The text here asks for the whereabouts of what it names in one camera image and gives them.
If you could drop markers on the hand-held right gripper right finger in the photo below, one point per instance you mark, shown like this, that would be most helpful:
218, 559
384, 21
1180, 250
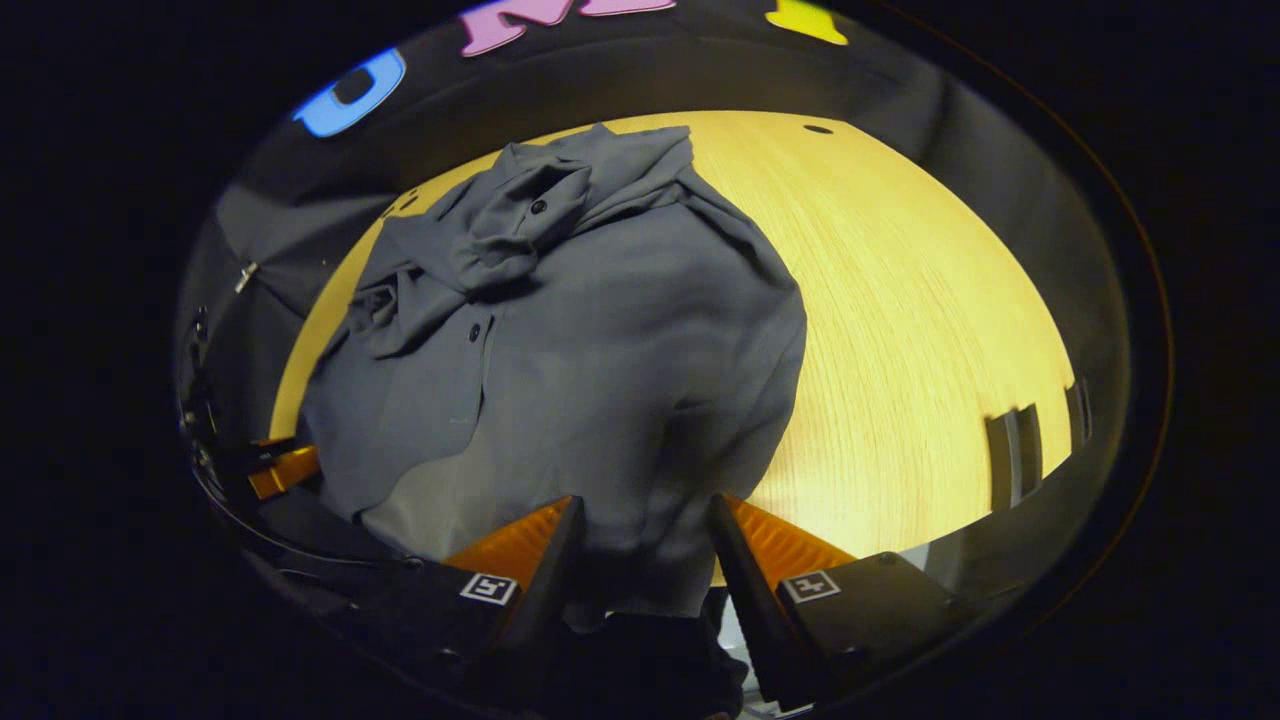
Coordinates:
745, 600

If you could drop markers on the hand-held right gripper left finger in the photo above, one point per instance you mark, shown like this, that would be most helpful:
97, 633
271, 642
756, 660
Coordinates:
550, 590

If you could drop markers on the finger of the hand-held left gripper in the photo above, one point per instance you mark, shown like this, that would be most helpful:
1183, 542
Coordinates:
285, 470

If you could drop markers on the grey button-up shirt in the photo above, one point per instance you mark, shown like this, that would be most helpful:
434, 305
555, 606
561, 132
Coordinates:
620, 350

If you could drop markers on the silver metal clip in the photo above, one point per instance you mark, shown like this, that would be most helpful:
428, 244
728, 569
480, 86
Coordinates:
246, 277

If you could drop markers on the dark grey upright panel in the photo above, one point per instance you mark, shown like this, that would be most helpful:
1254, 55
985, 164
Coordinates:
1015, 450

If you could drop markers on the black backdrop cloth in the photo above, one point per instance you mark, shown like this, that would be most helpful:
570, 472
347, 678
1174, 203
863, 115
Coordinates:
800, 75

